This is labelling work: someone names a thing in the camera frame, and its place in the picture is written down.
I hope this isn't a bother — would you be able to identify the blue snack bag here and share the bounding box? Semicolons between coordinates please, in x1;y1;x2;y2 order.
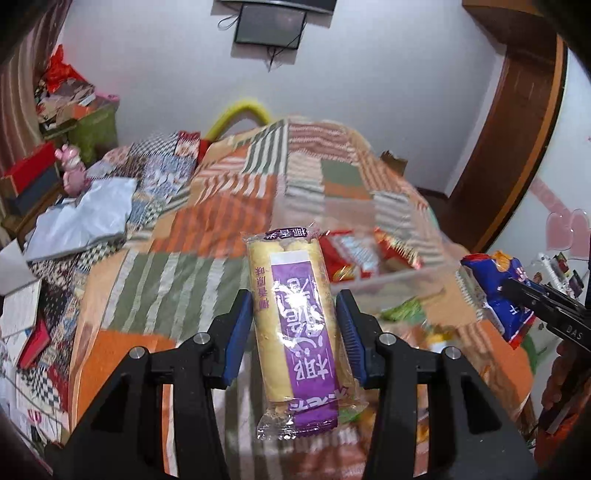
461;250;535;349

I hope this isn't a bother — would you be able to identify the purple yellow cake roll packet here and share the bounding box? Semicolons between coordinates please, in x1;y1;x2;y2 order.
245;227;366;440

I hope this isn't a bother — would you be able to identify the right hand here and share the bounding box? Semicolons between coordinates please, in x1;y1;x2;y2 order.
541;340;577;410

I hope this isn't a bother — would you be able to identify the green snack packet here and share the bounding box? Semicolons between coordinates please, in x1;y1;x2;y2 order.
380;298;427;324

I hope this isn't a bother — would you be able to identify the clear plastic storage bin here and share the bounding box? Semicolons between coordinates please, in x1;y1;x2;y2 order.
329;229;460;319

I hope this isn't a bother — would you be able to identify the patchwork striped bed blanket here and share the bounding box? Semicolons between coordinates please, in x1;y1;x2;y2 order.
68;115;532;480

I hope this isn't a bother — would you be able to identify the red snack packet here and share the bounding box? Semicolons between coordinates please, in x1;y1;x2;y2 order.
318;228;425;283

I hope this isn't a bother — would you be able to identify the white cloth on bed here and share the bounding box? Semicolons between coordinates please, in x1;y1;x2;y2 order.
24;177;137;262

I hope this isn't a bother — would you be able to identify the pink plush toy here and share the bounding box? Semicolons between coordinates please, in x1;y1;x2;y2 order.
55;143;91;198

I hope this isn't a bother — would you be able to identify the red flat box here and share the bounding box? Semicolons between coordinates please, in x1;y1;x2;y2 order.
1;141;56;198

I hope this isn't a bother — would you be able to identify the green storage box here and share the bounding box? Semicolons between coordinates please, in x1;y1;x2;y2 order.
68;104;118;166

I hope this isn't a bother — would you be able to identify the yellow curved headboard pillow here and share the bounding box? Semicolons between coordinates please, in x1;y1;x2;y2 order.
204;98;273;142

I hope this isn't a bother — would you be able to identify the red plastic bag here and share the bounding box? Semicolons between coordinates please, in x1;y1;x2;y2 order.
43;44;85;94

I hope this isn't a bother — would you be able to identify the striped pink curtain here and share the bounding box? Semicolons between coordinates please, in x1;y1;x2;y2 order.
0;0;71;173

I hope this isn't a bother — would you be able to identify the brown wooden door frame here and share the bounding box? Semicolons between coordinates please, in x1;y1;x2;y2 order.
441;1;567;252

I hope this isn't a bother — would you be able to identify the wall mounted black monitor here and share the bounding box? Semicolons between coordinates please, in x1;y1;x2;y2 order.
235;3;307;50

